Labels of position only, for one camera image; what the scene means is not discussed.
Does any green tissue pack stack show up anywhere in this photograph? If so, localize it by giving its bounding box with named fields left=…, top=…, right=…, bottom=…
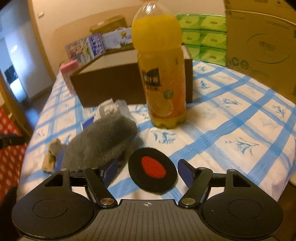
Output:
left=176, top=14, right=227, bottom=66

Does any dark brown open box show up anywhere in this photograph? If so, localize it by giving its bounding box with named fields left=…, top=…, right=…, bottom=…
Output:
left=70, top=45, right=194, bottom=108

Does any brown cardboard box background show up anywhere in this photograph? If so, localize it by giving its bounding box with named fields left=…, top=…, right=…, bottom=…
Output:
left=90, top=15, right=128, bottom=35

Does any red patterned fabric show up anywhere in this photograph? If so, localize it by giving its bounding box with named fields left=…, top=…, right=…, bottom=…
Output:
left=1, top=108, right=27, bottom=202

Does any pink lidded cup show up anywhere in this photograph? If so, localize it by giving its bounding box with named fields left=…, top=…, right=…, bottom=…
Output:
left=60, top=60, right=80, bottom=95

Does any black red round pad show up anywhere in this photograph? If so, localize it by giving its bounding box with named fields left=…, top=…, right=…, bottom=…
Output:
left=128, top=148, right=178, bottom=193

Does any large cardboard box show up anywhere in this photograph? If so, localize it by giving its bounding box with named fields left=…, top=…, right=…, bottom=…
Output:
left=224, top=0, right=295, bottom=102

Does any orange juice bottle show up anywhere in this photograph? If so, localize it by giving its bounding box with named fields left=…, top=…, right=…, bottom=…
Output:
left=131, top=1, right=186, bottom=128

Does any blue white checked tablecloth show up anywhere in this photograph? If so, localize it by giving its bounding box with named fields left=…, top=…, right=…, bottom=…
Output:
left=16, top=61, right=295, bottom=200

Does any grey fluffy towel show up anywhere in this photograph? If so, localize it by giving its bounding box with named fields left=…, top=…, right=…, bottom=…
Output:
left=61, top=114, right=137, bottom=172

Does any bag of cotton swabs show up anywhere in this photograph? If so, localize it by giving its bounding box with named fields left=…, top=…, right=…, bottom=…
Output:
left=98, top=98, right=130, bottom=118

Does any colourful printed carton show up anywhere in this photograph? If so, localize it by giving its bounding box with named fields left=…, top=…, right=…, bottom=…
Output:
left=65, top=33, right=105, bottom=65

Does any beige plush toy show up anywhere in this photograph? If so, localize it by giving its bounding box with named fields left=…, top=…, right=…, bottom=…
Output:
left=42, top=138, right=67, bottom=173

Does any white blue milk carton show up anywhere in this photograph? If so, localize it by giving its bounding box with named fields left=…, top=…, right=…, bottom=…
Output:
left=102, top=28, right=134, bottom=54

